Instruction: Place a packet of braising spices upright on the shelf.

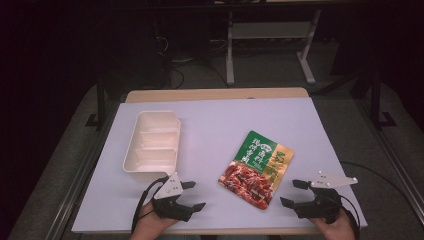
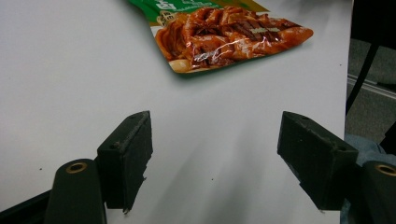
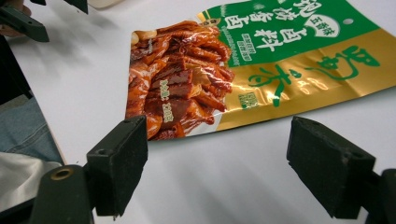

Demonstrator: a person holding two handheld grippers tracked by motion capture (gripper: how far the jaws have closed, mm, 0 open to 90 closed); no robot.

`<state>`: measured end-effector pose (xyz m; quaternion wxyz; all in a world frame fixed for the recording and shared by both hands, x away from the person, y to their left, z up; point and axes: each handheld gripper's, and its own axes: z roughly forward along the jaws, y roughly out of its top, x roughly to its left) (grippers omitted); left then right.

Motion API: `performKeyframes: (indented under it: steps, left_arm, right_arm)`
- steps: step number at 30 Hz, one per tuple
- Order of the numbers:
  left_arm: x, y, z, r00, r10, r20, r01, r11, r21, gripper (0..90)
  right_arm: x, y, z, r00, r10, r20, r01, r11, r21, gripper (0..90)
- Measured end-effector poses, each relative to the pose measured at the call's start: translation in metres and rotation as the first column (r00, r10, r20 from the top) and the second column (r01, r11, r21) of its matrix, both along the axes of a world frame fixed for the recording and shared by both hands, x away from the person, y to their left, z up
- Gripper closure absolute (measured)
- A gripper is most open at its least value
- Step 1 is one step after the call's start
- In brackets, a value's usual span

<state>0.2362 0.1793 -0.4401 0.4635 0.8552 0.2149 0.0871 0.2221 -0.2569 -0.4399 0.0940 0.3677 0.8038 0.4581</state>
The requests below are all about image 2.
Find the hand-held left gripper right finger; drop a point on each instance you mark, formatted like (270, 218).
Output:
(320, 158)

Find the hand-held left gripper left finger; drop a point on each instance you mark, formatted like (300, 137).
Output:
(124, 161)

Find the green food pouch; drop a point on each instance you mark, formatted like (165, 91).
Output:
(218, 34)

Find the blue cloth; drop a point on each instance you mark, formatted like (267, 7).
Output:
(369, 152)

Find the black metal stand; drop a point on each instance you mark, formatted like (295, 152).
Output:
(362, 74)

